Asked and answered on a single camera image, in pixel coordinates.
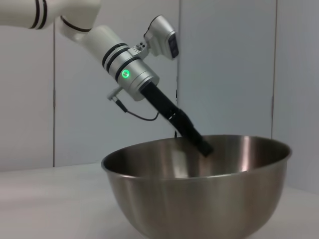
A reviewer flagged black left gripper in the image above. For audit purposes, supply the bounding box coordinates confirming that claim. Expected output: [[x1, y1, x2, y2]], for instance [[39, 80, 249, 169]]
[[141, 83, 214, 157]]

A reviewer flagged stainless steel mixing bowl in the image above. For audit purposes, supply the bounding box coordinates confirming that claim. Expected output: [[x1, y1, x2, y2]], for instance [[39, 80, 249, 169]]
[[101, 134, 292, 239]]

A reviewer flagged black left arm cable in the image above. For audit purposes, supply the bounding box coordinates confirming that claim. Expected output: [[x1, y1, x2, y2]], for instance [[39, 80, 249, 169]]
[[123, 104, 160, 122]]

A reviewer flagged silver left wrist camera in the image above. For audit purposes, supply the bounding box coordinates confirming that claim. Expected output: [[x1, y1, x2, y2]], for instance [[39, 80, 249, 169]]
[[129, 15, 179, 60]]

